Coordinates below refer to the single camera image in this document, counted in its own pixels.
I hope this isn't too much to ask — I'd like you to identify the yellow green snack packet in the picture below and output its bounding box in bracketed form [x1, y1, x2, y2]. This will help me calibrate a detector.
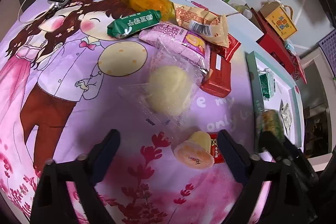
[256, 109, 285, 142]

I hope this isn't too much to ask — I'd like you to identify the small red candy packet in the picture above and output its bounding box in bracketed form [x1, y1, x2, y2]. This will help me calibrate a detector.
[209, 132, 225, 164]

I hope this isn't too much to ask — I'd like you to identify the orange jelly cup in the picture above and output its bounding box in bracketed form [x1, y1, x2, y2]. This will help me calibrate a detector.
[173, 131, 214, 170]

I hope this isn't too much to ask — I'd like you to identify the dark red snack box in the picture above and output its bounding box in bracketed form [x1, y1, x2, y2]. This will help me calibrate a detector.
[200, 50, 231, 98]

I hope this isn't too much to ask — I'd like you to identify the clear-wrapped yellow round pastry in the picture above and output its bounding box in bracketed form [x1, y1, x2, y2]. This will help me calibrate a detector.
[119, 38, 208, 127]

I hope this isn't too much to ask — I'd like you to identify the green long snack packet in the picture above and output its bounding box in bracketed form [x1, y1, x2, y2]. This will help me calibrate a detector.
[107, 10, 161, 39]

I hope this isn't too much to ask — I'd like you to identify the white small snack packet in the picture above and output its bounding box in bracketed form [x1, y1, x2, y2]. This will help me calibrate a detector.
[280, 101, 293, 136]

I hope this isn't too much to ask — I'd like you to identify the teal rimmed white tray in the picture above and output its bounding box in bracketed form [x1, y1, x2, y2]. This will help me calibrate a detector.
[245, 51, 305, 149]

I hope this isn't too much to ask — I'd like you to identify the green foil snack packet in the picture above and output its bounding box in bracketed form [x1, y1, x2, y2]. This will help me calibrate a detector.
[258, 68, 276, 100]

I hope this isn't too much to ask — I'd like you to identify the white side table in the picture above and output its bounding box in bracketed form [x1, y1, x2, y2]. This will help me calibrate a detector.
[302, 47, 335, 171]

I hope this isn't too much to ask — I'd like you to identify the red patterned paper bag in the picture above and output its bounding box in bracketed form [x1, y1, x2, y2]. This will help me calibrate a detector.
[291, 55, 307, 84]

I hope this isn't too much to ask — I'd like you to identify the red triangular snack packet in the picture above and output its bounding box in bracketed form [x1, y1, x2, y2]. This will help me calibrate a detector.
[210, 34, 241, 62]

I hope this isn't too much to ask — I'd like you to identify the large red gift box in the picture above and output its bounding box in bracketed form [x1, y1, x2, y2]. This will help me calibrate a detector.
[251, 8, 295, 77]

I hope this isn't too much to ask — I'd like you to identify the purple plastic basket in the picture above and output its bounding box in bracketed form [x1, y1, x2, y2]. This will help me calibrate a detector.
[318, 30, 336, 76]

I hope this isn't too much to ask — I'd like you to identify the pink cartoon tablecloth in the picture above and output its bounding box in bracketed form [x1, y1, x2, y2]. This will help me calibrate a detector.
[54, 13, 275, 223]

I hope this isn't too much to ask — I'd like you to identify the yellow childrens day gift box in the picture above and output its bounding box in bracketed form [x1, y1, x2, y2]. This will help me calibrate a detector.
[259, 0, 297, 41]

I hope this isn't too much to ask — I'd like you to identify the pink swiss roll packet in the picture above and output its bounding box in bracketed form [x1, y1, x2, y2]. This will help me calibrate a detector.
[138, 22, 210, 75]

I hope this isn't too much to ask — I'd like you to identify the cream lemon cake packet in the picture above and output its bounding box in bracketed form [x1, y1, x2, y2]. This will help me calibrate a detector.
[174, 3, 229, 48]

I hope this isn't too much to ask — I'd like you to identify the clear round ball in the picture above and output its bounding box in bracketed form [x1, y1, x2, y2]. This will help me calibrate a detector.
[231, 3, 253, 19]

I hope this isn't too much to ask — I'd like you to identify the orange transparent snack bag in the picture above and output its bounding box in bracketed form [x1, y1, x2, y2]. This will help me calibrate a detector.
[120, 0, 175, 21]

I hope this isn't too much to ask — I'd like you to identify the white charging cable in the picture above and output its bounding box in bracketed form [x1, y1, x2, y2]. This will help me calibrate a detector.
[17, 0, 65, 24]

